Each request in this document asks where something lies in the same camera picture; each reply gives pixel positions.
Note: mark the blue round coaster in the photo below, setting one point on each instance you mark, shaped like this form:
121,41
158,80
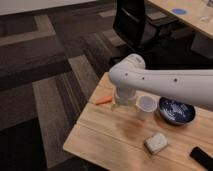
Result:
179,11

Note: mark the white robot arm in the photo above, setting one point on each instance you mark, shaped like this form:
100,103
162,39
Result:
194,87

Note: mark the clear glass on far table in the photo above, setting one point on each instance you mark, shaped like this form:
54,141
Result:
207,12

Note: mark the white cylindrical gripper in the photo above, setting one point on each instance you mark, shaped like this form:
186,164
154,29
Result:
125,97

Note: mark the light wooden far table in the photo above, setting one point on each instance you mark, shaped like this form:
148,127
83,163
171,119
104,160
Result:
192,17

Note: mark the white plastic cup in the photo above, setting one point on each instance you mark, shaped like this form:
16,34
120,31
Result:
148,105

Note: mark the dark blue ceramic bowl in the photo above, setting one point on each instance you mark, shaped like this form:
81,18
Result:
176,113

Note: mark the white sponge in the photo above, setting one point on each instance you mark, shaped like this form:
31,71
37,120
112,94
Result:
156,143

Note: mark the orange toy carrot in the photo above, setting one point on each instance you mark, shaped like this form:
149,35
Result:
104,100

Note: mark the black office chair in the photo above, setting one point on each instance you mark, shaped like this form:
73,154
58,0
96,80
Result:
139,24

